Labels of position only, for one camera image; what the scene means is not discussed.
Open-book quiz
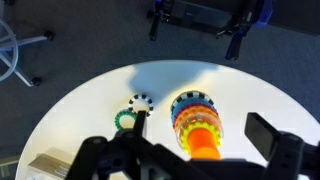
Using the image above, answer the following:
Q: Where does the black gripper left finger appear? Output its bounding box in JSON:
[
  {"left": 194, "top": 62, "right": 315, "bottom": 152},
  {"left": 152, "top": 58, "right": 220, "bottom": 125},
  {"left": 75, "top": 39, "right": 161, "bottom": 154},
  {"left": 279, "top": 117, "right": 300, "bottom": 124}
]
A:
[{"left": 132, "top": 110, "right": 147, "bottom": 138}]

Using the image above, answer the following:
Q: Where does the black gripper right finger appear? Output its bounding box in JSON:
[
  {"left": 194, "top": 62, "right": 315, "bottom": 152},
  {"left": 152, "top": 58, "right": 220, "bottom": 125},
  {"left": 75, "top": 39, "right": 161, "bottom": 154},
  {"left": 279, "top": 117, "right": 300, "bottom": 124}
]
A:
[{"left": 244, "top": 112, "right": 283, "bottom": 162}]

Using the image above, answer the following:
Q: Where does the orange stacking pole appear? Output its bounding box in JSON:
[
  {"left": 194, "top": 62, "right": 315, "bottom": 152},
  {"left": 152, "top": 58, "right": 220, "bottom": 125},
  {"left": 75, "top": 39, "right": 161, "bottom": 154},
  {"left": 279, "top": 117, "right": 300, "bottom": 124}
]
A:
[{"left": 186, "top": 127, "right": 222, "bottom": 161}]

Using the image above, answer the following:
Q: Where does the blue orange bar clamp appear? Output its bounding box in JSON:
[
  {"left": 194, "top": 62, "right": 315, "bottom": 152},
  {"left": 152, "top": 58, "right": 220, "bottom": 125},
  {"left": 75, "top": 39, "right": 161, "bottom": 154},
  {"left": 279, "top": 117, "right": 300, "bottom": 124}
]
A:
[
  {"left": 146, "top": 0, "right": 175, "bottom": 42},
  {"left": 214, "top": 0, "right": 274, "bottom": 62}
]

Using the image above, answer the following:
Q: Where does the light wooden slotted tray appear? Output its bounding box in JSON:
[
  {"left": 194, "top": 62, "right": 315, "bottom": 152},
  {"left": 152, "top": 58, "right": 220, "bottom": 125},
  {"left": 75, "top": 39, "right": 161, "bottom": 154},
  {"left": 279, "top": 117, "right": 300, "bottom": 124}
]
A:
[{"left": 27, "top": 146, "right": 80, "bottom": 180}]

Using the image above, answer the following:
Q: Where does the grey stool base with footring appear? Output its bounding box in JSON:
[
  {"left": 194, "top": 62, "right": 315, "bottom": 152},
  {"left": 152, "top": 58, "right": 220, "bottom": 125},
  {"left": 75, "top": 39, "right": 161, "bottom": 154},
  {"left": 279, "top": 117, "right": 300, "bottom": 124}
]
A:
[{"left": 0, "top": 17, "right": 56, "bottom": 88}]

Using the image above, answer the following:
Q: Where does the dark green stacking ring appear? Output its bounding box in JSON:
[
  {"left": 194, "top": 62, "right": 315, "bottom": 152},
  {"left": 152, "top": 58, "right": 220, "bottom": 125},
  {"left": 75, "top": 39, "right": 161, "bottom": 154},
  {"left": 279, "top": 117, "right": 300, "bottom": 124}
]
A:
[{"left": 114, "top": 108, "right": 139, "bottom": 132}]

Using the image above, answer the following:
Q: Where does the small black white striped ring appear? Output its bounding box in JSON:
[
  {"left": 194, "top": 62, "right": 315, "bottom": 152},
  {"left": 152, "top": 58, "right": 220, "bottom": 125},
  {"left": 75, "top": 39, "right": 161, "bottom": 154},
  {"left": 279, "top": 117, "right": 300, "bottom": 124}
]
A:
[{"left": 127, "top": 93, "right": 155, "bottom": 117}]

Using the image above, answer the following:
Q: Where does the teal stacking ring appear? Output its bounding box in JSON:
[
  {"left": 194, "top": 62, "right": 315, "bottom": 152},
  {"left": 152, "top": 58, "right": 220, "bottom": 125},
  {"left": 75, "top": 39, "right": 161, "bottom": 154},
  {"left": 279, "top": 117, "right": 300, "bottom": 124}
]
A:
[{"left": 170, "top": 97, "right": 218, "bottom": 126}]

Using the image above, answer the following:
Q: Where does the orange stacking ring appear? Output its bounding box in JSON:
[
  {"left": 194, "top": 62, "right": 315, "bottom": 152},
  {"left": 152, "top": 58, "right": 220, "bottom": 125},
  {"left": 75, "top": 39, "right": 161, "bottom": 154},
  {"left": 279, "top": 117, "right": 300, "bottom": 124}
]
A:
[{"left": 172, "top": 105, "right": 220, "bottom": 135}]

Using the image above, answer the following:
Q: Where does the clear plastic stacking ring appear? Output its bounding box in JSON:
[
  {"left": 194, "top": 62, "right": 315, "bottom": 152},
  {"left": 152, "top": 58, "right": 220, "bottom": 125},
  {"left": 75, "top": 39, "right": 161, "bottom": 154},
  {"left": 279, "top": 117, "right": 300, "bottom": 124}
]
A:
[{"left": 174, "top": 112, "right": 224, "bottom": 150}]

